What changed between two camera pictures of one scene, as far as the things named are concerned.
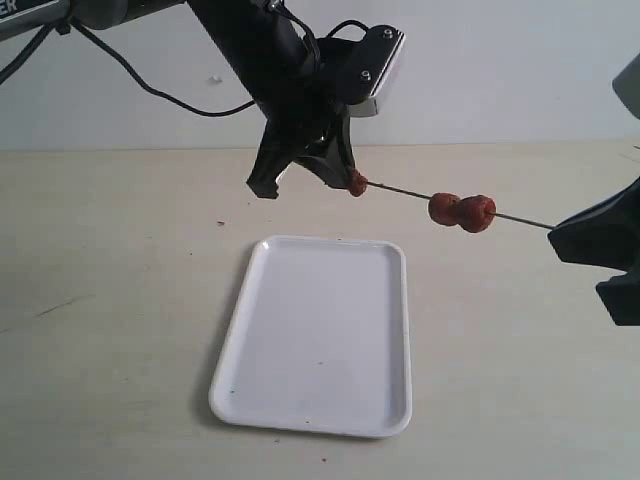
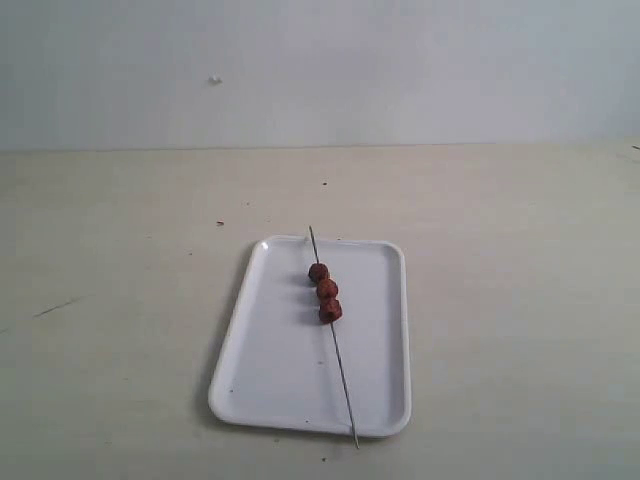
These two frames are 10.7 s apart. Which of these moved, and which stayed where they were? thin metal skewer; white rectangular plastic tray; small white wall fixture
Moved: thin metal skewer
Stayed: small white wall fixture; white rectangular plastic tray
